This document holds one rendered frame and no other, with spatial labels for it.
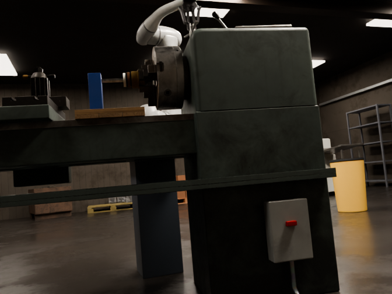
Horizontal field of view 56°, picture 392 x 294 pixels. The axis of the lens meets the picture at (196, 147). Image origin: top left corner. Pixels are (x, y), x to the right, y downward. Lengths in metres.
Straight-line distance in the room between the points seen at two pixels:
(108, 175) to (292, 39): 7.76
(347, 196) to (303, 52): 3.11
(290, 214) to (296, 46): 0.79
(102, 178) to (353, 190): 6.17
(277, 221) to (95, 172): 7.83
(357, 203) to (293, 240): 3.16
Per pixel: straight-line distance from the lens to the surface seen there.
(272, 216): 1.63
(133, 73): 1.84
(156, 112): 2.38
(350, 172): 4.75
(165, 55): 1.78
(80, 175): 9.22
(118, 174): 9.26
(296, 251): 1.69
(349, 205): 4.79
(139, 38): 2.61
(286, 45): 1.86
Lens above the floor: 0.57
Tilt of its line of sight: 5 degrees up
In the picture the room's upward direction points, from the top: 5 degrees counter-clockwise
